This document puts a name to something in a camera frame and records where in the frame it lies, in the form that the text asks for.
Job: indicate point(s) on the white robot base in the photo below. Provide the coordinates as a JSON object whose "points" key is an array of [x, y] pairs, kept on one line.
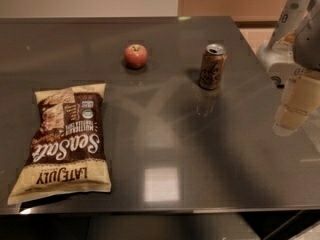
{"points": [[279, 63]]}

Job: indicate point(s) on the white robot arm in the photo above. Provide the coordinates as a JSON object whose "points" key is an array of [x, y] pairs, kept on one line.
{"points": [[296, 40]]}

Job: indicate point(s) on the brown tortilla chips bag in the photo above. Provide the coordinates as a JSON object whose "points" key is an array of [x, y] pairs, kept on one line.
{"points": [[67, 151]]}

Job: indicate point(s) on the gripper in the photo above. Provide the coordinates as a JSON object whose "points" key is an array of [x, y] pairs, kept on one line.
{"points": [[309, 44]]}

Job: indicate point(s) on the orange soda can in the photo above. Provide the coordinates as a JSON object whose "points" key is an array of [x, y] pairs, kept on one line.
{"points": [[211, 70]]}

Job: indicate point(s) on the red apple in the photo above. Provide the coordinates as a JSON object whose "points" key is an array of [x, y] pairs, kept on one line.
{"points": [[135, 56]]}

